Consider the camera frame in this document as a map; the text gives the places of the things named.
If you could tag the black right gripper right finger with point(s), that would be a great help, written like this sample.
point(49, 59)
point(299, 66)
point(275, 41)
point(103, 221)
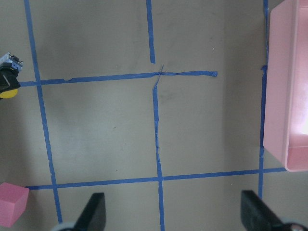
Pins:
point(257, 216)

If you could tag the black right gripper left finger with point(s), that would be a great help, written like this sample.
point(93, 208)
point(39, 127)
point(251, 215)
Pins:
point(92, 218)

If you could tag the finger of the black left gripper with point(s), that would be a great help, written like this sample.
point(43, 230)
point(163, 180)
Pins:
point(8, 80)

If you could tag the yellow mushroom push button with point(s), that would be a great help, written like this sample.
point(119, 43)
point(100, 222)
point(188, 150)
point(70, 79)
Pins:
point(10, 61)

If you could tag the pink foam cube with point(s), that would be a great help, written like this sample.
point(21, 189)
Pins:
point(13, 200)

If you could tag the pink plastic bin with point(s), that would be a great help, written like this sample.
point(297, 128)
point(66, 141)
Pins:
point(286, 107)

